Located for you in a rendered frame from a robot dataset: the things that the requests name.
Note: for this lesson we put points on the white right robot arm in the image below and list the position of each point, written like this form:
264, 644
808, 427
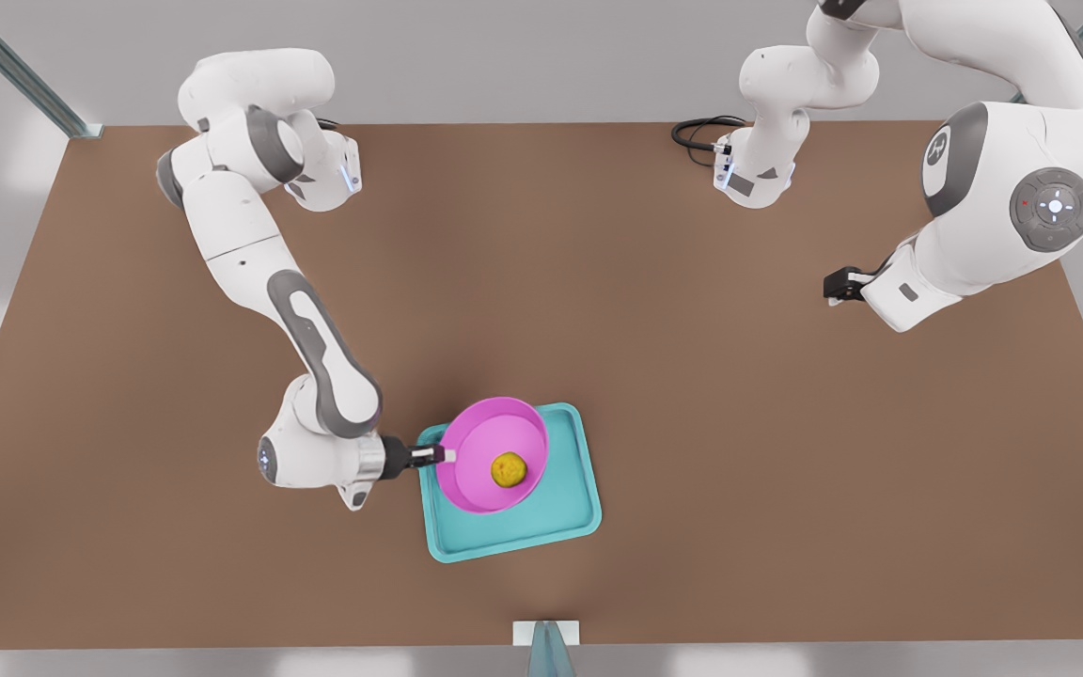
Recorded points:
241, 235

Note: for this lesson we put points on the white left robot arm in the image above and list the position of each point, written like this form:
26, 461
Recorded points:
1002, 188

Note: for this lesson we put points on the orange fruit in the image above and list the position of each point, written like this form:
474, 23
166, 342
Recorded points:
509, 469

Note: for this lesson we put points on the teal tray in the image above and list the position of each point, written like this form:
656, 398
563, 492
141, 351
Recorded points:
513, 527

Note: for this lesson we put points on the pink plate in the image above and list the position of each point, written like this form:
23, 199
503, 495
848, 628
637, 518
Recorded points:
493, 453

